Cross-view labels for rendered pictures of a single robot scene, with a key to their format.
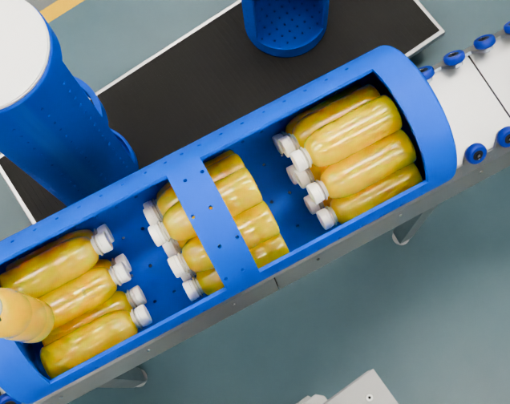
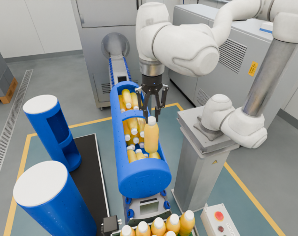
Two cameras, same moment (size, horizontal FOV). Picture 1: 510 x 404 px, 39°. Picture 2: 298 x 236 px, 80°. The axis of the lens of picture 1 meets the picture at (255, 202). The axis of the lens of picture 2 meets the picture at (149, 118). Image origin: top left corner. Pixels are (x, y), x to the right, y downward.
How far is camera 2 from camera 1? 1.07 m
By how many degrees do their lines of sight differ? 50
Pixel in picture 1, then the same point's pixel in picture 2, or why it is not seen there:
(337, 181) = (136, 102)
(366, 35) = (86, 146)
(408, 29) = (90, 138)
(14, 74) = (57, 172)
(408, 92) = (125, 83)
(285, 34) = (73, 163)
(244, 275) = not seen: hidden behind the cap
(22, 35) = (46, 167)
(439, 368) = (170, 159)
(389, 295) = not seen: hidden behind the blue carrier
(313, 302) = not seen: hidden behind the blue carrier
